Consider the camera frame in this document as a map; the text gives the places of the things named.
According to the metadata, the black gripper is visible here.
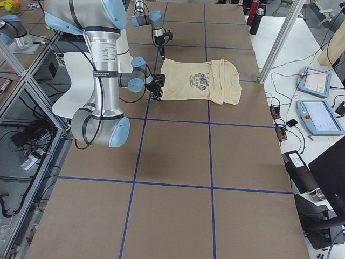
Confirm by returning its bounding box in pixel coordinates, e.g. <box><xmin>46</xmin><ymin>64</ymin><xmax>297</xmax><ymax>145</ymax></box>
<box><xmin>145</xmin><ymin>74</ymin><xmax>165</xmax><ymax>101</ymax></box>
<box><xmin>153</xmin><ymin>29</ymin><xmax>173</xmax><ymax>60</ymax></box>

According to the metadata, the cream long sleeve shirt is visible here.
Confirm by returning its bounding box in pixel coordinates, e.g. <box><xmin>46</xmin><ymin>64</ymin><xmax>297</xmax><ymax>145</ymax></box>
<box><xmin>161</xmin><ymin>59</ymin><xmax>242</xmax><ymax>105</ymax></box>

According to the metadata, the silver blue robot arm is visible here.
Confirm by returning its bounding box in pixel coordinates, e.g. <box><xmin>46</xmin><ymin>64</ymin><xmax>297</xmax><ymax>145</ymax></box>
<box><xmin>131</xmin><ymin>1</ymin><xmax>174</xmax><ymax>60</ymax></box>
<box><xmin>44</xmin><ymin>1</ymin><xmax>165</xmax><ymax>147</ymax></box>

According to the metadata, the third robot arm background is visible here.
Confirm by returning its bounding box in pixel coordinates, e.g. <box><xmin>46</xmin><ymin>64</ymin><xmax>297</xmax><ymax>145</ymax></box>
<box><xmin>1</xmin><ymin>15</ymin><xmax>38</xmax><ymax>54</ymax></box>

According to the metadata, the white chair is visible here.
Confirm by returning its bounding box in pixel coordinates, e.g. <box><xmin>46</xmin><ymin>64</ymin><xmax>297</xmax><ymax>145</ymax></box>
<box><xmin>52</xmin><ymin>52</ymin><xmax>95</xmax><ymax>119</ymax></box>

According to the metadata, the black water bottle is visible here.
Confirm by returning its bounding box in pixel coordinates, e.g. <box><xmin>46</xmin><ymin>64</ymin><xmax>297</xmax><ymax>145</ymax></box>
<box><xmin>249</xmin><ymin>8</ymin><xmax>265</xmax><ymax>35</ymax></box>

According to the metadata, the red water bottle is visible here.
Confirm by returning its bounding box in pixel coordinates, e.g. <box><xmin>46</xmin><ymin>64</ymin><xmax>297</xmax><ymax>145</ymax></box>
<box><xmin>247</xmin><ymin>0</ymin><xmax>260</xmax><ymax>26</ymax></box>

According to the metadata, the upper orange black electronics box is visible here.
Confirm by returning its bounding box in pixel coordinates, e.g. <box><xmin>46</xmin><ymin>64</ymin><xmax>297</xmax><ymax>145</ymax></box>
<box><xmin>270</xmin><ymin>105</ymin><xmax>281</xmax><ymax>119</ymax></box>

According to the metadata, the orange black electronics box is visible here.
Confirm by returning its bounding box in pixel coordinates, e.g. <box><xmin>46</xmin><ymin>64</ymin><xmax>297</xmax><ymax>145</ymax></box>
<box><xmin>275</xmin><ymin>125</ymin><xmax>287</xmax><ymax>142</ymax></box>
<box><xmin>270</xmin><ymin>105</ymin><xmax>281</xmax><ymax>119</ymax></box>

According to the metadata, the lower orange black electronics box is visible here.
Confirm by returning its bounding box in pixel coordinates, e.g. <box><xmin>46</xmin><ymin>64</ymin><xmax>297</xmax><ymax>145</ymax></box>
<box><xmin>275</xmin><ymin>125</ymin><xmax>287</xmax><ymax>142</ymax></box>

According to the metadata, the small black square pad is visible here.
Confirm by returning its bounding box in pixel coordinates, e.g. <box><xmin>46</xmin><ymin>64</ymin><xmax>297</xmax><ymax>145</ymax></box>
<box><xmin>286</xmin><ymin>119</ymin><xmax>298</xmax><ymax>127</ymax></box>

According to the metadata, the white power strip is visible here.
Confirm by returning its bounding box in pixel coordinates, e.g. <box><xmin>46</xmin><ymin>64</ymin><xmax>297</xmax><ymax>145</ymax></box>
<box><xmin>21</xmin><ymin>158</ymin><xmax>38</xmax><ymax>171</ymax></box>

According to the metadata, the upper blue teach pendant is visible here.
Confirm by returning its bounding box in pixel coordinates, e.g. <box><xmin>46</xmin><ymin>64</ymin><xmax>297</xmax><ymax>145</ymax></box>
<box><xmin>296</xmin><ymin>66</ymin><xmax>331</xmax><ymax>98</ymax></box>

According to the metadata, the blue teach pendant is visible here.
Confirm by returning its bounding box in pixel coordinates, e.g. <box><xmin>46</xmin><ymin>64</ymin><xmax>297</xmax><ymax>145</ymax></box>
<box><xmin>296</xmin><ymin>100</ymin><xmax>344</xmax><ymax>136</ymax></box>
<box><xmin>296</xmin><ymin>66</ymin><xmax>331</xmax><ymax>98</ymax></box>

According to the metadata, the lower blue teach pendant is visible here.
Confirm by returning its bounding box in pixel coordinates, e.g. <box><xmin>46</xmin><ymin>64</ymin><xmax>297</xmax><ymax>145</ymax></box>
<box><xmin>296</xmin><ymin>100</ymin><xmax>344</xmax><ymax>136</ymax></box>

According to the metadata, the brown paper roll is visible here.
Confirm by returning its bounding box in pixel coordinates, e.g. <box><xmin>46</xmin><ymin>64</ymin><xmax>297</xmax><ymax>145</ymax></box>
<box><xmin>282</xmin><ymin>150</ymin><xmax>320</xmax><ymax>194</ymax></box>

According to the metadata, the black monitor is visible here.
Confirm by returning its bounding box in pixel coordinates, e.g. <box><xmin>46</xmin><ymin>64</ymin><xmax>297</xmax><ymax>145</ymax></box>
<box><xmin>308</xmin><ymin>138</ymin><xmax>345</xmax><ymax>215</ymax></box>

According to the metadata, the aluminium frame post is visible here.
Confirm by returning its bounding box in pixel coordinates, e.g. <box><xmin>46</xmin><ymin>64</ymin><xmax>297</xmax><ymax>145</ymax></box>
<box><xmin>258</xmin><ymin>0</ymin><xmax>305</xmax><ymax>84</ymax></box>

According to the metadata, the wooden post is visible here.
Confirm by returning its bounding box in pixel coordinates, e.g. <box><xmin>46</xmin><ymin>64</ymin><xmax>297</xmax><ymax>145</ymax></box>
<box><xmin>318</xmin><ymin>22</ymin><xmax>344</xmax><ymax>66</ymax></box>

